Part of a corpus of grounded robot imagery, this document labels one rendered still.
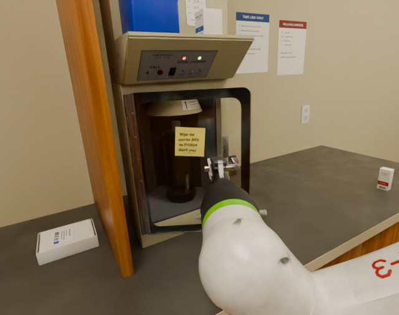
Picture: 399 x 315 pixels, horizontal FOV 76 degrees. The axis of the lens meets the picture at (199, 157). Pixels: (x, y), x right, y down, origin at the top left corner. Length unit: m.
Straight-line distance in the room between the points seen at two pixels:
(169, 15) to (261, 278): 0.51
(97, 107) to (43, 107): 0.53
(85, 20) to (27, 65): 0.54
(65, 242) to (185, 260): 0.35
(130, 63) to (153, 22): 0.10
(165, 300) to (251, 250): 0.41
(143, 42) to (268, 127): 1.09
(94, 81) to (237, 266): 0.44
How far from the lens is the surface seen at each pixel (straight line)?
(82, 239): 0.87
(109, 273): 0.77
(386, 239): 1.23
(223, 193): 0.41
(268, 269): 0.29
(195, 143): 0.66
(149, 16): 0.60
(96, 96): 0.57
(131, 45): 0.58
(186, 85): 0.73
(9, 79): 1.09
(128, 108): 0.66
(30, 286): 0.83
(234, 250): 0.29
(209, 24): 0.69
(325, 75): 1.87
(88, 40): 0.58
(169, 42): 0.60
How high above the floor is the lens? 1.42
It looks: 18 degrees down
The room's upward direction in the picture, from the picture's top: 3 degrees counter-clockwise
